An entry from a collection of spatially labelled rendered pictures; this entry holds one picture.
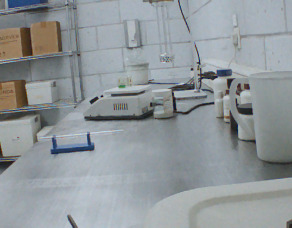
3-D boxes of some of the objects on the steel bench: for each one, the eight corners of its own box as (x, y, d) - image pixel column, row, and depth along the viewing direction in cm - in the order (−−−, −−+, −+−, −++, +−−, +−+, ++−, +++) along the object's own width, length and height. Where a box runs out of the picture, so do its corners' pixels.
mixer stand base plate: (129, 104, 152) (129, 101, 152) (131, 97, 172) (131, 94, 172) (207, 97, 152) (207, 94, 152) (201, 91, 171) (201, 88, 171)
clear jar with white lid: (149, 118, 118) (147, 91, 117) (160, 114, 123) (159, 88, 122) (166, 119, 115) (163, 91, 113) (177, 115, 119) (175, 88, 118)
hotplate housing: (82, 120, 125) (79, 95, 124) (101, 112, 137) (99, 89, 136) (147, 119, 117) (145, 92, 116) (162, 111, 129) (160, 86, 128)
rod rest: (50, 153, 86) (48, 138, 86) (52, 149, 90) (50, 135, 89) (94, 149, 87) (91, 133, 86) (94, 146, 90) (93, 130, 90)
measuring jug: (219, 162, 70) (214, 78, 67) (242, 143, 80) (238, 71, 78) (320, 168, 60) (319, 76, 57) (329, 147, 70) (328, 70, 68)
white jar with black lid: (254, 142, 80) (253, 108, 79) (232, 138, 85) (231, 106, 84) (274, 136, 83) (273, 104, 82) (252, 132, 89) (251, 101, 88)
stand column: (194, 92, 160) (178, -74, 148) (193, 92, 163) (177, -72, 151) (200, 92, 160) (184, -74, 148) (200, 91, 163) (184, -72, 151)
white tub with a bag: (121, 85, 229) (118, 48, 225) (139, 82, 238) (136, 47, 235) (138, 85, 218) (134, 47, 215) (156, 82, 228) (153, 46, 224)
